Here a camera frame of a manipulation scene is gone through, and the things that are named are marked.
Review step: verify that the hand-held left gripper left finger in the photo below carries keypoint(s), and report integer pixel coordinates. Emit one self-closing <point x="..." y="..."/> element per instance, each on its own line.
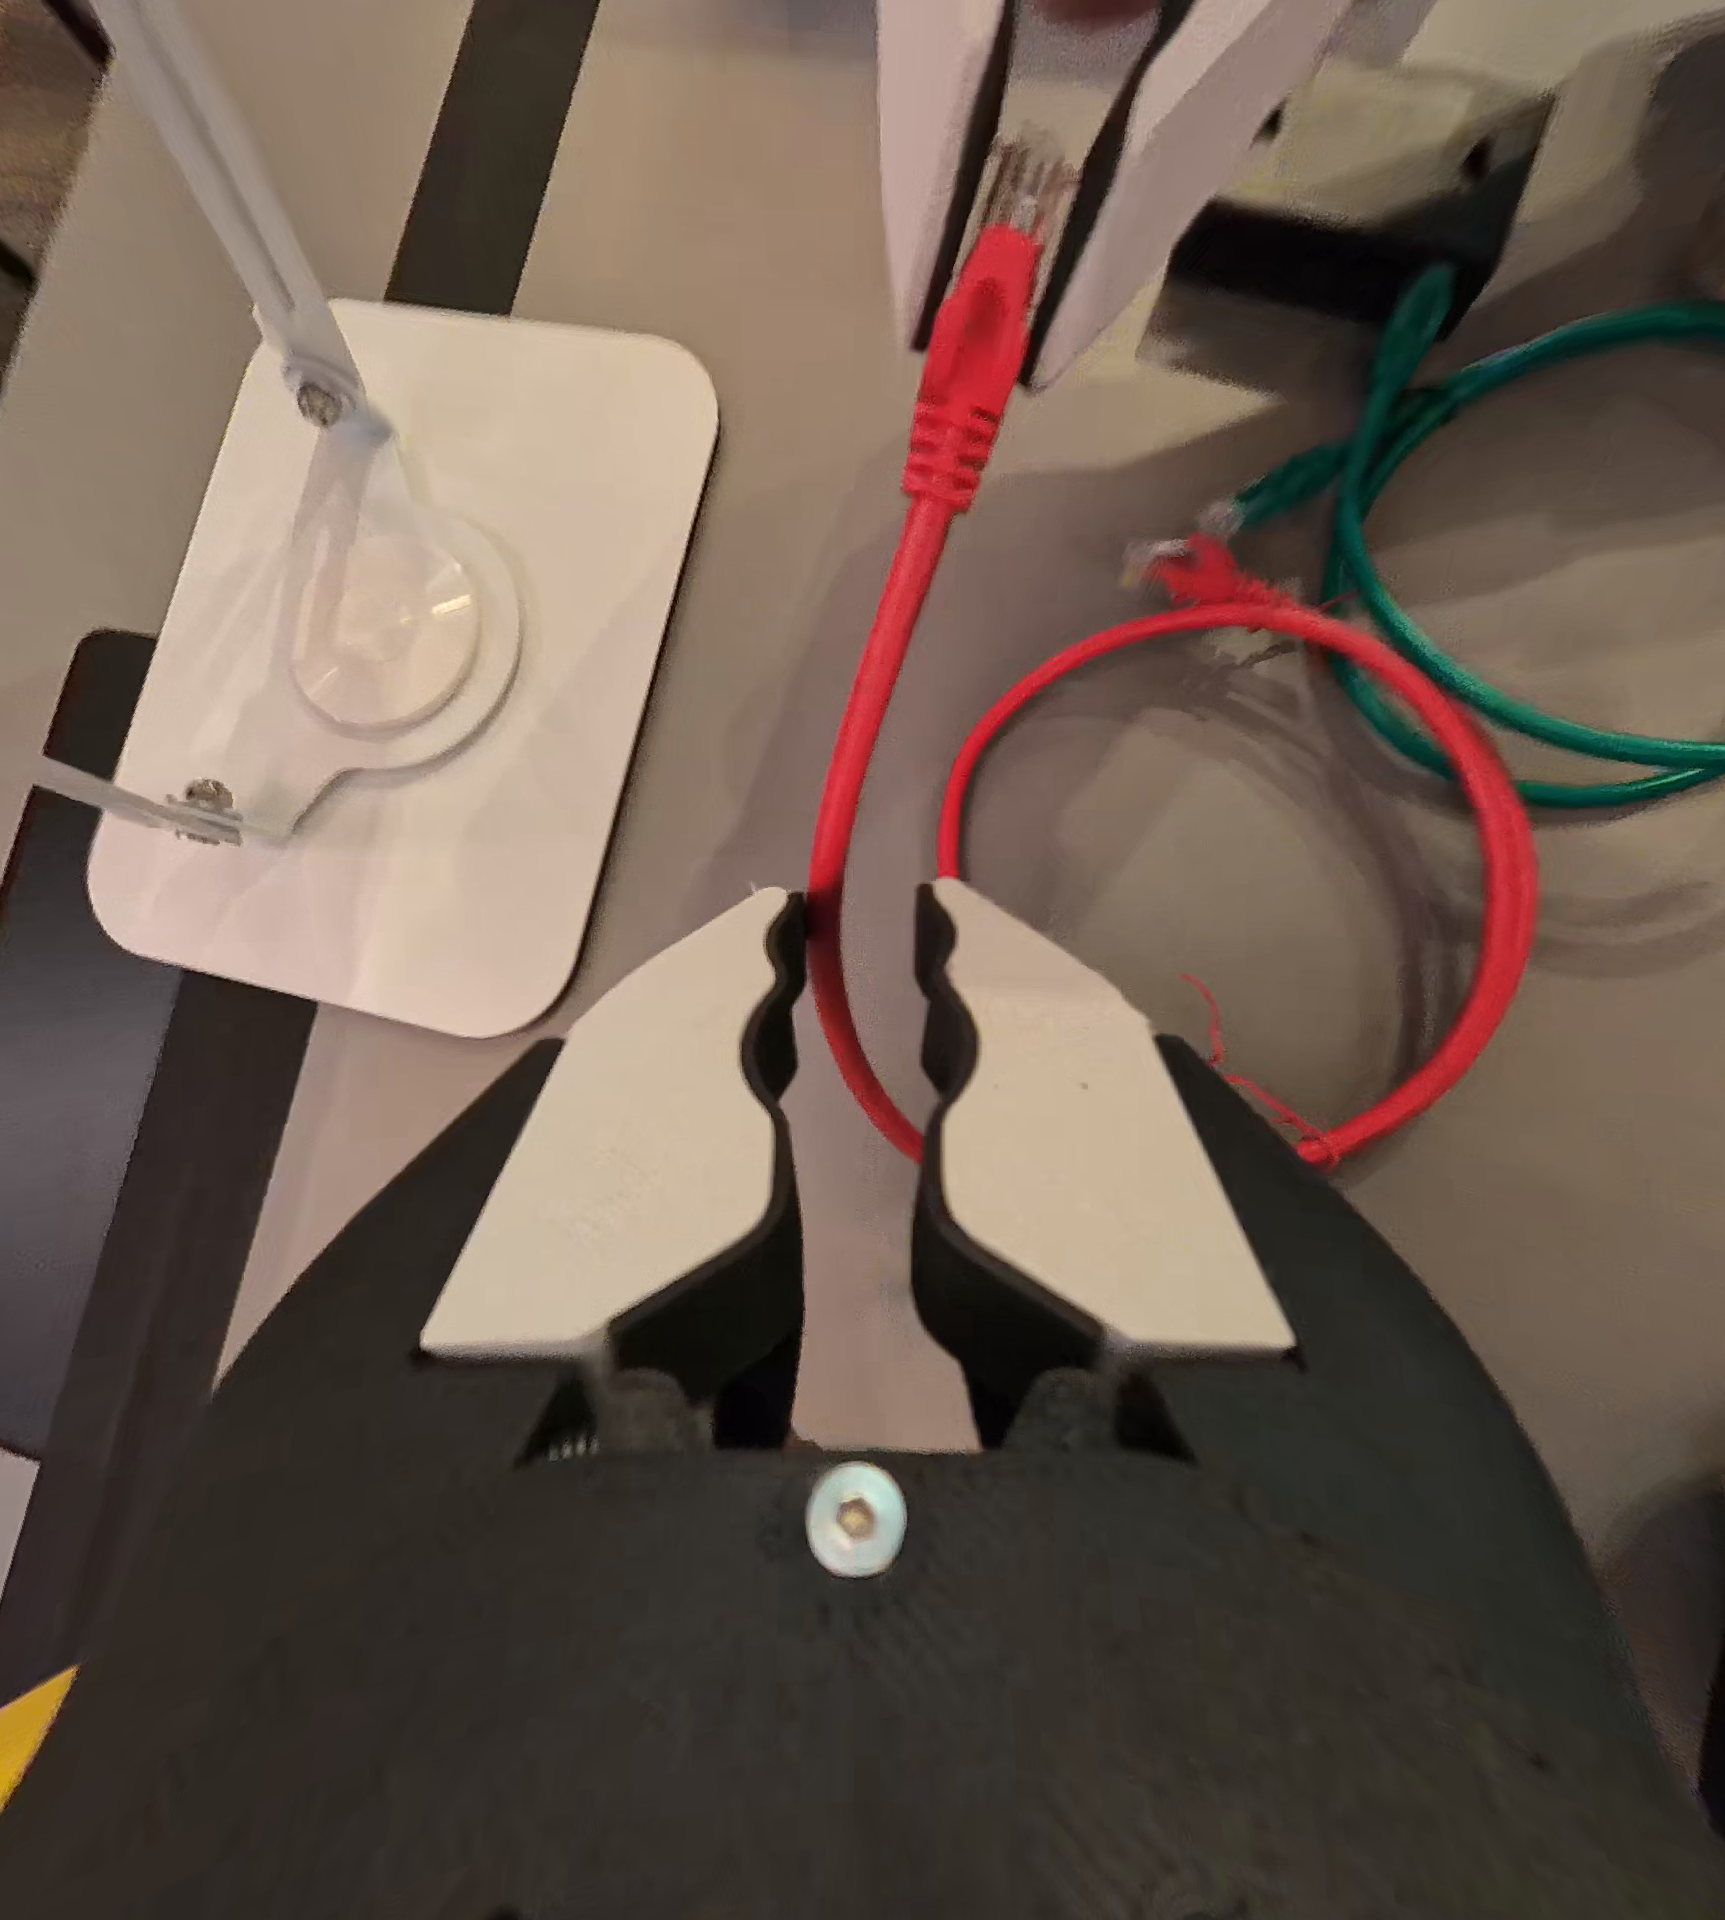
<point x="623" y="1141"/>

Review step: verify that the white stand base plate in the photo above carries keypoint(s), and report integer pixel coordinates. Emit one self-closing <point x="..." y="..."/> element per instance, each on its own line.
<point x="532" y="494"/>

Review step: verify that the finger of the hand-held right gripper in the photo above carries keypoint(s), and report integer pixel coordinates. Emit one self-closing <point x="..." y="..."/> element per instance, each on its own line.
<point x="1207" y="134"/>
<point x="938" y="121"/>

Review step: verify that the clear suction cup bracket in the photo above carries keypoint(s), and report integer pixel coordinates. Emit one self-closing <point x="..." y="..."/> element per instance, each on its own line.
<point x="382" y="631"/>

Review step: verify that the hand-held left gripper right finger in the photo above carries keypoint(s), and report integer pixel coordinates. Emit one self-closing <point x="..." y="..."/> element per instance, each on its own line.
<point x="1104" y="1155"/>

